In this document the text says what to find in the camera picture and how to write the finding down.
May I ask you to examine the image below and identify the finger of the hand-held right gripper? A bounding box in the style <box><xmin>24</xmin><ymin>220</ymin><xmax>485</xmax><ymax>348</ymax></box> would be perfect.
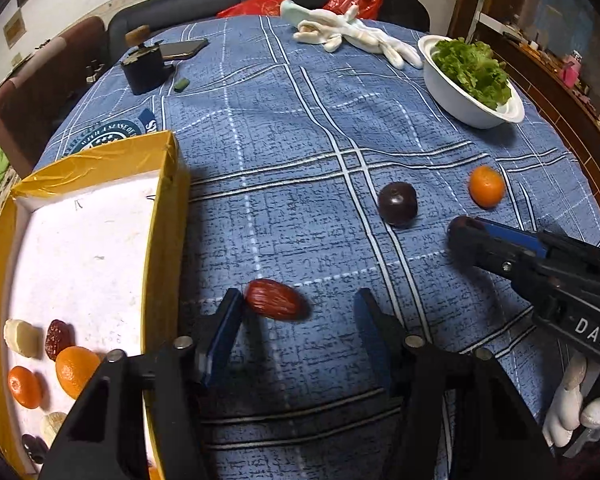
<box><xmin>447</xmin><ymin>226</ymin><xmax>537</xmax><ymax>282</ymax></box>
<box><xmin>454</xmin><ymin>215</ymin><xmax>549</xmax><ymax>257</ymax></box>

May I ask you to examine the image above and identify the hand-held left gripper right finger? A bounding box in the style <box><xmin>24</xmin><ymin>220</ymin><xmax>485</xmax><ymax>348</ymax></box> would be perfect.
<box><xmin>354</xmin><ymin>287</ymin><xmax>563</xmax><ymax>480</ymax></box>

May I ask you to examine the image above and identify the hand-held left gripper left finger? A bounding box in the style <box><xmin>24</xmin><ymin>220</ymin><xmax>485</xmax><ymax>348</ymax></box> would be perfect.
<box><xmin>39</xmin><ymin>287</ymin><xmax>245</xmax><ymax>480</ymax></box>

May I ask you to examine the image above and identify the red jujube date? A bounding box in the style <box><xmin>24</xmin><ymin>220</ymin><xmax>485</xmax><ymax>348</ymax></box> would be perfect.
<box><xmin>244</xmin><ymin>278</ymin><xmax>308</xmax><ymax>322</ymax></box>
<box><xmin>44</xmin><ymin>319</ymin><xmax>75</xmax><ymax>362</ymax></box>

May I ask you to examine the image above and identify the dark purple plum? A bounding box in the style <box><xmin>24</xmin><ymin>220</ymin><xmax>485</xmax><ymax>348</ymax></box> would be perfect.
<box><xmin>21</xmin><ymin>434</ymin><xmax>48</xmax><ymax>465</ymax></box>
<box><xmin>377</xmin><ymin>181</ymin><xmax>419</xmax><ymax>227</ymax></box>

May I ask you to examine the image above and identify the large orange mandarin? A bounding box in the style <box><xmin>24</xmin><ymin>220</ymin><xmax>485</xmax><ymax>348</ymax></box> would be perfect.
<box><xmin>56</xmin><ymin>346</ymin><xmax>102</xmax><ymax>401</ymax></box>

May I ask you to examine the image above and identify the yellow-rimmed white tray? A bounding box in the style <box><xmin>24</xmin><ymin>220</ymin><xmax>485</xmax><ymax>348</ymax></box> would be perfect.
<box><xmin>0</xmin><ymin>130</ymin><xmax>191</xmax><ymax>478</ymax></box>

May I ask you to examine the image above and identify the peeled banana piece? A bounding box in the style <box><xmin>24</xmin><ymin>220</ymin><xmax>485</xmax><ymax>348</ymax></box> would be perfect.
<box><xmin>41</xmin><ymin>411</ymin><xmax>68</xmax><ymax>448</ymax></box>
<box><xmin>3</xmin><ymin>319</ymin><xmax>42</xmax><ymax>358</ymax></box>

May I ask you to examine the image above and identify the person's right hand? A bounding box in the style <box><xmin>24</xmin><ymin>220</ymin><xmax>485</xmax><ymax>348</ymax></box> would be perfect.
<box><xmin>542</xmin><ymin>352</ymin><xmax>600</xmax><ymax>448</ymax></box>

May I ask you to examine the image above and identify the wooden sideboard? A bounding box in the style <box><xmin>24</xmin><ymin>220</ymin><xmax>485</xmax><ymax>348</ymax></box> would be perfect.
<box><xmin>475</xmin><ymin>10</ymin><xmax>600</xmax><ymax>221</ymax></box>

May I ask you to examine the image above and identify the white bowl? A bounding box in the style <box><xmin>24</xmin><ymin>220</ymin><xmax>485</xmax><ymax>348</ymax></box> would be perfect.
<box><xmin>417</xmin><ymin>35</ymin><xmax>525</xmax><ymax>129</ymax></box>

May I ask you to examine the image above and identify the green lettuce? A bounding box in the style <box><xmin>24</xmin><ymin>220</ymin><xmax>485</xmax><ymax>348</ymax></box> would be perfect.
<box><xmin>432</xmin><ymin>37</ymin><xmax>512</xmax><ymax>110</ymax></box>

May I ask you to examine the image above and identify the pink box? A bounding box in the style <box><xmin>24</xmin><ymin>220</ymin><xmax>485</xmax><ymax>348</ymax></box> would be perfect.
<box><xmin>560</xmin><ymin>50</ymin><xmax>581</xmax><ymax>86</ymax></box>

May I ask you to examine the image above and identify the blue plaid tablecloth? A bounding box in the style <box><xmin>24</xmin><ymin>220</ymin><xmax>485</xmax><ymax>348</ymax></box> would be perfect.
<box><xmin>32</xmin><ymin>14</ymin><xmax>600</xmax><ymax>480</ymax></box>

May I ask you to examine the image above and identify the white cotton glove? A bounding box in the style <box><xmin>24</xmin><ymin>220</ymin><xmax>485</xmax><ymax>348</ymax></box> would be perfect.
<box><xmin>325</xmin><ymin>20</ymin><xmax>424</xmax><ymax>70</ymax></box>
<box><xmin>280</xmin><ymin>0</ymin><xmax>366</xmax><ymax>52</ymax></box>

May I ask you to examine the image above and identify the black desktop device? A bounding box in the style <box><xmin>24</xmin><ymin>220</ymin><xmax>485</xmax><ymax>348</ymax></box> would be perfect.
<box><xmin>120</xmin><ymin>26</ymin><xmax>175</xmax><ymax>96</ymax></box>

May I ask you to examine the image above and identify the red plastic bag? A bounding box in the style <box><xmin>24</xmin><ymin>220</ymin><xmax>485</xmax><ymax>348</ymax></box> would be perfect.
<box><xmin>323</xmin><ymin>0</ymin><xmax>383</xmax><ymax>20</ymax></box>
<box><xmin>216</xmin><ymin>0</ymin><xmax>293</xmax><ymax>18</ymax></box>

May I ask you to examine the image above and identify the black smartphone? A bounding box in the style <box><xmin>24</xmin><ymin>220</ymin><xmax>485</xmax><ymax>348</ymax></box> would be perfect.
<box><xmin>158</xmin><ymin>37</ymin><xmax>210</xmax><ymax>60</ymax></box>

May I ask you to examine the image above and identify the brown chair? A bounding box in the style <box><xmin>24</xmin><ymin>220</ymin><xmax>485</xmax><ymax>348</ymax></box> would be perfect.
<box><xmin>0</xmin><ymin>16</ymin><xmax>107</xmax><ymax>178</ymax></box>

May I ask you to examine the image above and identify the black sofa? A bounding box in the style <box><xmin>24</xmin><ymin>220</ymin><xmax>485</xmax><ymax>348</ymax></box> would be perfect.
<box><xmin>107</xmin><ymin>0</ymin><xmax>431</xmax><ymax>66</ymax></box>

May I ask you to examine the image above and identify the small wall sign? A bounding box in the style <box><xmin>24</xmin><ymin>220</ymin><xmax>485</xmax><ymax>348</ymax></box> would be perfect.
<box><xmin>3</xmin><ymin>10</ymin><xmax>27</xmax><ymax>48</ymax></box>

